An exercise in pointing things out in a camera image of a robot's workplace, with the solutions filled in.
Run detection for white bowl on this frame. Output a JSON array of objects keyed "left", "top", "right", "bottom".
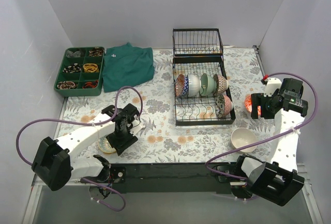
[{"left": 188, "top": 74, "right": 201, "bottom": 97}]

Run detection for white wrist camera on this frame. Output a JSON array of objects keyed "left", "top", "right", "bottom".
[
  {"left": 129, "top": 120, "right": 145, "bottom": 136},
  {"left": 261, "top": 76, "right": 282, "bottom": 97}
]

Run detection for black leaf patterned bowl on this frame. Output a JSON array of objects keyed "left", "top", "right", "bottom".
[{"left": 216, "top": 95, "right": 233, "bottom": 118}]

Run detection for cream bowl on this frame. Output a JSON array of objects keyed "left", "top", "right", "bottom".
[{"left": 231, "top": 128, "right": 258, "bottom": 148}]

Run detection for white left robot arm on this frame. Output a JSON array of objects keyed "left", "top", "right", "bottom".
[{"left": 32, "top": 103, "right": 143, "bottom": 191}]

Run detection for black upright wire basket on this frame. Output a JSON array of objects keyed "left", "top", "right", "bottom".
[{"left": 172, "top": 28, "right": 224, "bottom": 64}]

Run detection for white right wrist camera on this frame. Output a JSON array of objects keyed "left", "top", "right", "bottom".
[{"left": 261, "top": 76, "right": 282, "bottom": 97}]

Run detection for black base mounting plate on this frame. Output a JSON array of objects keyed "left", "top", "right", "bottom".
[{"left": 106, "top": 163, "right": 246, "bottom": 194}]

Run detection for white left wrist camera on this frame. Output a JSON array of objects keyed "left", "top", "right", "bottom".
[{"left": 129, "top": 120, "right": 145, "bottom": 136}]

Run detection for orange floral patterned bowl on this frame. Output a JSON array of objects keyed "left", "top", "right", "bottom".
[{"left": 244, "top": 94, "right": 261, "bottom": 116}]

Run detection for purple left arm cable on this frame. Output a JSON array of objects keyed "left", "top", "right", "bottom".
[{"left": 16, "top": 86, "right": 144, "bottom": 212}]

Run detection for brown diamond patterned bowl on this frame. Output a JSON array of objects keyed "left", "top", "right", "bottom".
[{"left": 213, "top": 74, "right": 229, "bottom": 96}]

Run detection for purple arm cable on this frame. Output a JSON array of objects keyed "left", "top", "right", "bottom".
[
  {"left": 16, "top": 86, "right": 144, "bottom": 212},
  {"left": 204, "top": 72, "right": 318, "bottom": 201}
]

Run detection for yellow sun patterned bowl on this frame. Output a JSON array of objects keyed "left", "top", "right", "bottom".
[{"left": 97, "top": 136, "right": 116, "bottom": 154}]

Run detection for floral patterned table mat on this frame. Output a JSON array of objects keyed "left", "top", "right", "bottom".
[{"left": 62, "top": 48, "right": 274, "bottom": 163}]

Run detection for dark green folded cloth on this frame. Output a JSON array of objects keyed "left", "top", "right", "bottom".
[{"left": 102, "top": 42, "right": 155, "bottom": 93}]

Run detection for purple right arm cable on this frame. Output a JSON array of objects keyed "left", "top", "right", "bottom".
[{"left": 204, "top": 72, "right": 318, "bottom": 201}]

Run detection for black wire dish rack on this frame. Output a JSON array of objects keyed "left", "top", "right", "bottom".
[{"left": 172, "top": 55, "right": 236, "bottom": 126}]

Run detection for blue zigzag patterned bowl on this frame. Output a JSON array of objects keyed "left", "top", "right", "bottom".
[{"left": 181, "top": 76, "right": 189, "bottom": 97}]

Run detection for green compartment organizer tray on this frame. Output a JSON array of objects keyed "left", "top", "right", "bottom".
[{"left": 54, "top": 47, "right": 106, "bottom": 97}]

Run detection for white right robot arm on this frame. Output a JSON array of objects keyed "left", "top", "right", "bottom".
[{"left": 234, "top": 78, "right": 308, "bottom": 206}]

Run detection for orange geometric patterned bowl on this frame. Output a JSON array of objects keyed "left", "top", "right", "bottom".
[{"left": 175, "top": 74, "right": 185, "bottom": 97}]

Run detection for pale green ceramic bowl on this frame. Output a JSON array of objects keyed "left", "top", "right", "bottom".
[{"left": 200, "top": 73, "right": 216, "bottom": 97}]

